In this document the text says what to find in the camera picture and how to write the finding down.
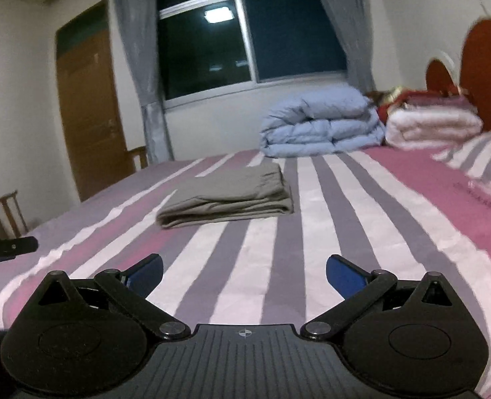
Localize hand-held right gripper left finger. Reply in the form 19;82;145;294
38;253;191;341

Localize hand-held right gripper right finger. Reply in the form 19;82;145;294
300;254;458;340

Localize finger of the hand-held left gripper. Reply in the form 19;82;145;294
0;235;39;260

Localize grey pants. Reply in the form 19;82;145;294
156;162;294;229

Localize wooden chair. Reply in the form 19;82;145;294
0;190;29;238
126;145;149;171

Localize bed with striped sheet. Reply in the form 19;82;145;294
0;130;491;399

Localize brown wooden door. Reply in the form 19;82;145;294
56;28;137;202

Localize folded light blue duvet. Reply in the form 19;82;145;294
259;87;386;159

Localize folded white quilt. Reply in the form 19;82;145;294
384;104;484;149

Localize striped pillow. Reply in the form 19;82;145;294
432;130;491;209

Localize folded red blanket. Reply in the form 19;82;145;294
376;86;479;124

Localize grey curtain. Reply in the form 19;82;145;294
305;0;375;93
110;0;174;164

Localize red wooden headboard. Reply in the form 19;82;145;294
426;18;491;134

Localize window with white frame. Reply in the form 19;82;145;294
156;0;349;103

